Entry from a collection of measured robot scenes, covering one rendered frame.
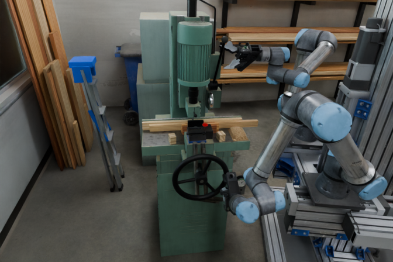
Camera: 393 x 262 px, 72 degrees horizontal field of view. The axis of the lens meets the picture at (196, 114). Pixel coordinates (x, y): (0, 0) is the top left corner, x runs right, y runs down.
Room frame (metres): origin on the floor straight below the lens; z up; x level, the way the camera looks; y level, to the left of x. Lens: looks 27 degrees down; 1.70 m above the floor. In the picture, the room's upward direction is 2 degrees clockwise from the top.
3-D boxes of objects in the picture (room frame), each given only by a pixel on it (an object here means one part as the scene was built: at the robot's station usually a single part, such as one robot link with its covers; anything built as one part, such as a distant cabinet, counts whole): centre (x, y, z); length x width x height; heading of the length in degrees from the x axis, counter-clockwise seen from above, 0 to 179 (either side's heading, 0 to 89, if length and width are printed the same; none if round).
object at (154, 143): (1.30, 0.00, 0.87); 0.61 x 0.30 x 0.06; 99
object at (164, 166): (1.52, 0.04, 0.76); 0.57 x 0.45 x 0.09; 9
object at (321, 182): (1.02, -0.66, 0.87); 0.15 x 0.15 x 0.10
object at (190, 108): (1.42, 0.02, 1.03); 0.14 x 0.07 x 0.09; 9
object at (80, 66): (1.92, 0.78, 0.58); 0.27 x 0.25 x 1.16; 100
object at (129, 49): (3.27, 0.68, 0.48); 0.64 x 0.54 x 0.97; 103
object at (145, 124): (1.42, 0.02, 0.93); 0.60 x 0.02 x 0.05; 99
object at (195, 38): (1.40, 0.02, 1.35); 0.18 x 0.18 x 0.31
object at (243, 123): (1.42, -0.05, 0.92); 0.65 x 0.02 x 0.04; 99
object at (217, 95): (1.61, -0.10, 1.02); 0.09 x 0.07 x 0.12; 99
